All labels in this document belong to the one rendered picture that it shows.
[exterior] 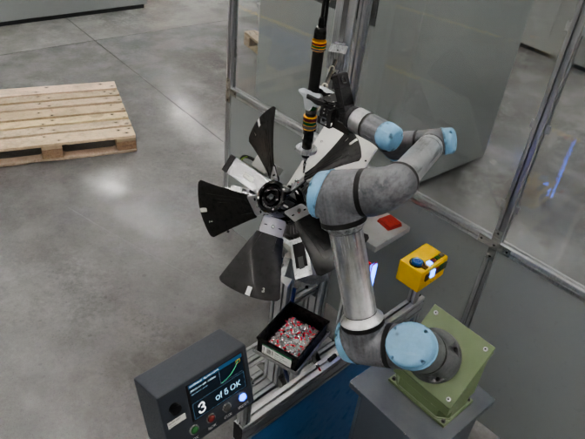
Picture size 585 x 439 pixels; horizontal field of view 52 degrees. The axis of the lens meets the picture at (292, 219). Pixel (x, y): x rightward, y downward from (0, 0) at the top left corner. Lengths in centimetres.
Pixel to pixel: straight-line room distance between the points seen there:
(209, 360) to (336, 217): 46
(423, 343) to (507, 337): 122
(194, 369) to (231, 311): 190
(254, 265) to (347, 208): 78
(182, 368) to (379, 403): 60
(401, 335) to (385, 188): 39
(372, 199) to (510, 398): 170
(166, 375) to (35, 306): 211
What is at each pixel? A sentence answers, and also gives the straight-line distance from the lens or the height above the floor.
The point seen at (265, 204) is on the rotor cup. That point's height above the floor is 120.
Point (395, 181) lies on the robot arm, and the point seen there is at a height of 168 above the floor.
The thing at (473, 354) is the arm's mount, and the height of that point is 120.
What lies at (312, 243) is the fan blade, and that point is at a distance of 199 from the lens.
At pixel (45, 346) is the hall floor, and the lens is 331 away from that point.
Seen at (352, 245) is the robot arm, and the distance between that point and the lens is 146.
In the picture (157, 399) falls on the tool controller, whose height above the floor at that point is 125.
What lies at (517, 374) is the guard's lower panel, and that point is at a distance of 279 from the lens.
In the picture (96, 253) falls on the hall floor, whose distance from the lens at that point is 380.
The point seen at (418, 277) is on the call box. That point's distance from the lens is 213.
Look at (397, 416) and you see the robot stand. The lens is 178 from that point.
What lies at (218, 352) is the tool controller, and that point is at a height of 125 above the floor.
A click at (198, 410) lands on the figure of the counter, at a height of 116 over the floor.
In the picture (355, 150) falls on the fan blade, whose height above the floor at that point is 142.
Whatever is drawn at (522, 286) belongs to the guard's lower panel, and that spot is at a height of 87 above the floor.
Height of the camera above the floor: 240
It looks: 36 degrees down
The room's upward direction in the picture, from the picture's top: 6 degrees clockwise
